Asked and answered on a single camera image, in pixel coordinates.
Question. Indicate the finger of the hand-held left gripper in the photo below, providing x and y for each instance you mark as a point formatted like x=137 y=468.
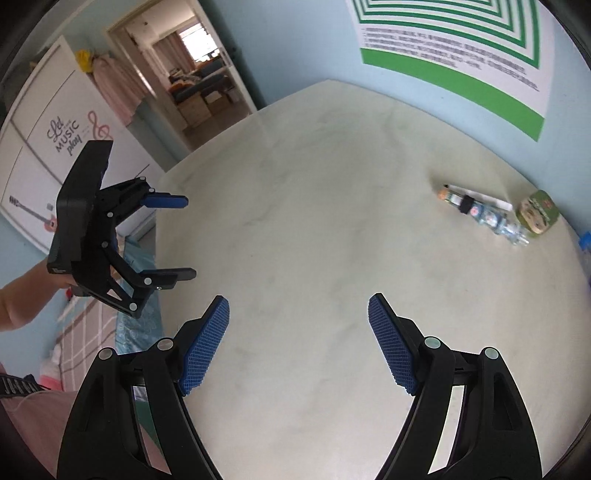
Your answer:
x=161 y=201
x=161 y=276

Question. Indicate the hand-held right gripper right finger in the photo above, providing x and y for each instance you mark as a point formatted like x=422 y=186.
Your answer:
x=392 y=346

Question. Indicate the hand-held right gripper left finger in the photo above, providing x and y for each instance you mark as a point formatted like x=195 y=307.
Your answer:
x=205 y=350

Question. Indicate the person's left forearm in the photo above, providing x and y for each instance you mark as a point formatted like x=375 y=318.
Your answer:
x=27 y=300

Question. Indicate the teal patterned mat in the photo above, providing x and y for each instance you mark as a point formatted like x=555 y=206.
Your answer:
x=138 y=318

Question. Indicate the white printed wardrobe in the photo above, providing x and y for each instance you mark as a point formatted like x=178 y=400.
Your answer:
x=46 y=152

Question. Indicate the cardboard box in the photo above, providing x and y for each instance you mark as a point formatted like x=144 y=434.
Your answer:
x=196 y=110

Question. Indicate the plaid blanket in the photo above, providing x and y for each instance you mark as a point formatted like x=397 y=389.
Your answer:
x=78 y=350

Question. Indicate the pink hanging clothes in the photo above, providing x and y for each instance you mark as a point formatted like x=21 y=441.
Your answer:
x=115 y=87

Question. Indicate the grey sofa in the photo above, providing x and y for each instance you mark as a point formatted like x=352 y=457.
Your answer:
x=203 y=81

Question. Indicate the yellow bag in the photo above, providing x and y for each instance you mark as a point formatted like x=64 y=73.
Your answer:
x=84 y=60

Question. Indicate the crushed small plastic bottle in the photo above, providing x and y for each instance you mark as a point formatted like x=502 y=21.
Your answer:
x=489 y=219

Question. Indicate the white paper strip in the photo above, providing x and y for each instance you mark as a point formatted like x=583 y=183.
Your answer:
x=489 y=197

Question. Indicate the green snack packet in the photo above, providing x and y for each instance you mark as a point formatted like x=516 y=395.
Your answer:
x=538 y=214

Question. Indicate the clear blue label bottle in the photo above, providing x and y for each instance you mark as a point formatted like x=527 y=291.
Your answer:
x=585 y=244

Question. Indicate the green striped wall poster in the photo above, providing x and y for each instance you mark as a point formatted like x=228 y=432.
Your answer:
x=461 y=41

